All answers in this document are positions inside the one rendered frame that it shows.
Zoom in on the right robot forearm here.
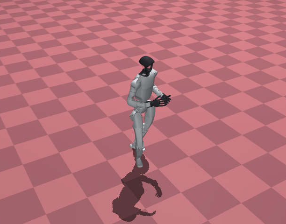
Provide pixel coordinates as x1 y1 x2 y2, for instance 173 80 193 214
127 100 150 108

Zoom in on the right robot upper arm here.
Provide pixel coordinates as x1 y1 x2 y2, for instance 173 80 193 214
127 78 141 101

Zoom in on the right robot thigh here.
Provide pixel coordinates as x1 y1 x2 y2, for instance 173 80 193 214
130 109 144 150

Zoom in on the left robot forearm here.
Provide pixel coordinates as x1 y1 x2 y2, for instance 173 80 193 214
152 84 163 97

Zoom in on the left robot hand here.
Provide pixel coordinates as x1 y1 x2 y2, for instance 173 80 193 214
161 93 171 105

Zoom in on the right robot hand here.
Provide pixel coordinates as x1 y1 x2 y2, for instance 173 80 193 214
146 95 166 108

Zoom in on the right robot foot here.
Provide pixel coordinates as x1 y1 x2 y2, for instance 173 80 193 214
136 158 143 168

